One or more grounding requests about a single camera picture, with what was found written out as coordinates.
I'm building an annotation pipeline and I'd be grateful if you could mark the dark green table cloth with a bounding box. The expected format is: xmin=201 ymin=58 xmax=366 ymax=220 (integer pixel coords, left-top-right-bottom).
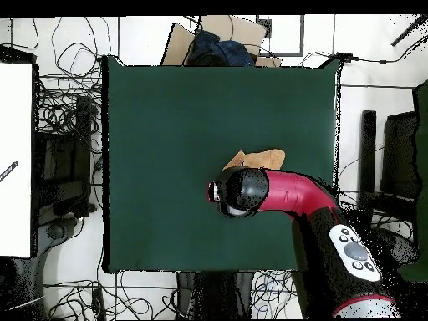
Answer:
xmin=100 ymin=54 xmax=342 ymax=274

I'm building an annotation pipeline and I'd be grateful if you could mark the tan terry towel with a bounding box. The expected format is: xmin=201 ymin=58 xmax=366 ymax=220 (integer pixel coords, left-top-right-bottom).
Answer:
xmin=222 ymin=148 xmax=287 ymax=172

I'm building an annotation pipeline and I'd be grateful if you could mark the office chair base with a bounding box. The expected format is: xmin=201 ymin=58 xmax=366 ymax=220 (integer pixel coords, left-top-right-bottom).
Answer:
xmin=34 ymin=215 xmax=86 ymax=320
xmin=374 ymin=228 xmax=420 ymax=268

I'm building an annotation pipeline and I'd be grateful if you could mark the dark green draped cloth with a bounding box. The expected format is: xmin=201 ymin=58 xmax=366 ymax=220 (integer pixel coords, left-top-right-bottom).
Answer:
xmin=395 ymin=79 xmax=428 ymax=283

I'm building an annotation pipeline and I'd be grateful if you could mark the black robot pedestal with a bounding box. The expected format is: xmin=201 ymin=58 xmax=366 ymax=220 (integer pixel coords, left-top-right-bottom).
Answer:
xmin=176 ymin=271 xmax=255 ymax=320

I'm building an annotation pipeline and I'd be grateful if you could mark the black tripod leg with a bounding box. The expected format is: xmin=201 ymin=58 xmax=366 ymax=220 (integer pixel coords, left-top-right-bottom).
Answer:
xmin=390 ymin=14 xmax=428 ymax=48

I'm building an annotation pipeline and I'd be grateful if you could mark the white desk top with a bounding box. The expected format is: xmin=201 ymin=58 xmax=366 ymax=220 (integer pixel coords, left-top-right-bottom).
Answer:
xmin=0 ymin=62 xmax=35 ymax=258

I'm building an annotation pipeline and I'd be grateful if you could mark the bluish cable tangle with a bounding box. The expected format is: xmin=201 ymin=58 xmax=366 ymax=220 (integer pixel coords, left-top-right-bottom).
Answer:
xmin=250 ymin=269 xmax=302 ymax=319

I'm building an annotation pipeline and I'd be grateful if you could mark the black cable tangle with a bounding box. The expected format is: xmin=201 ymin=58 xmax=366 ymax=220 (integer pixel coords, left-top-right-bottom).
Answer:
xmin=34 ymin=16 xmax=113 ymax=141
xmin=43 ymin=270 xmax=178 ymax=320
xmin=334 ymin=190 xmax=414 ymax=235

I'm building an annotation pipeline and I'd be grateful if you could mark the black cable adapter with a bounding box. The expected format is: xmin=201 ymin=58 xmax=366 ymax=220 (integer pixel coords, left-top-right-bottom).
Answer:
xmin=334 ymin=51 xmax=360 ymax=64

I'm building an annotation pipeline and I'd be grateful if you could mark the open cardboard box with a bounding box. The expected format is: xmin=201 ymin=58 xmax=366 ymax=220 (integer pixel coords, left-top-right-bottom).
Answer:
xmin=160 ymin=14 xmax=283 ymax=68

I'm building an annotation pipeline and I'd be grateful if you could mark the dark blue clothing pile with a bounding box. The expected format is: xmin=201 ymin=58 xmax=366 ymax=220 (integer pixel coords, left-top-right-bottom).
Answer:
xmin=186 ymin=29 xmax=256 ymax=67

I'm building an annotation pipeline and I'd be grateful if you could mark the black power strip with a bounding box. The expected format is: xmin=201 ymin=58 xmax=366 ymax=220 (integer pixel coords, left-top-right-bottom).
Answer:
xmin=90 ymin=288 xmax=107 ymax=320

